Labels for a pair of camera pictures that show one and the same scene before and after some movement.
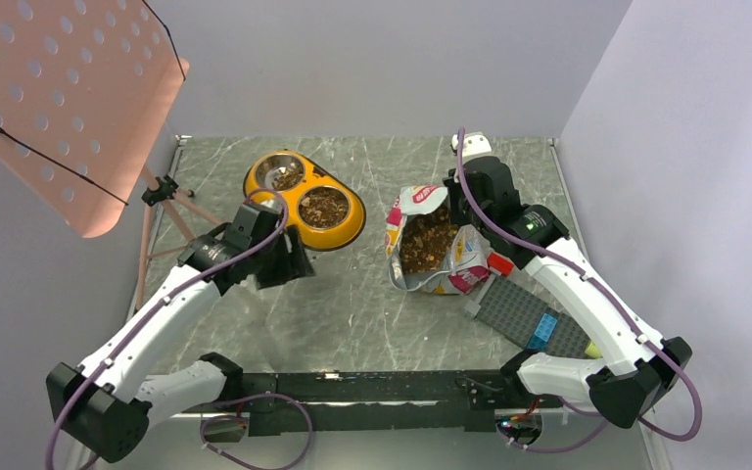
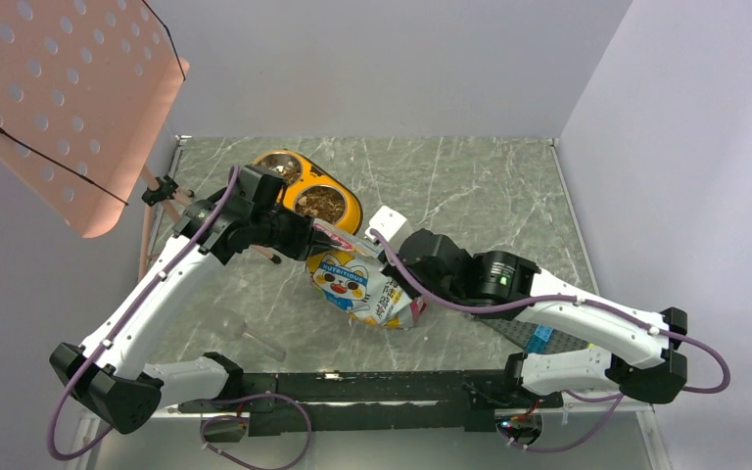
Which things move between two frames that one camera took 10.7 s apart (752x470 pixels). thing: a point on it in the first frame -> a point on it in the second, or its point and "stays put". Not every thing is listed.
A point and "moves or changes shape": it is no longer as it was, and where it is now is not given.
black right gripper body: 461,210 -> 391,268
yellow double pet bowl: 325,211 stays put
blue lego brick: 542,335 stays put
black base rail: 338,403 stays put
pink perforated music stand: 69,98 stays put
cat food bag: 425,252 moves or changes shape
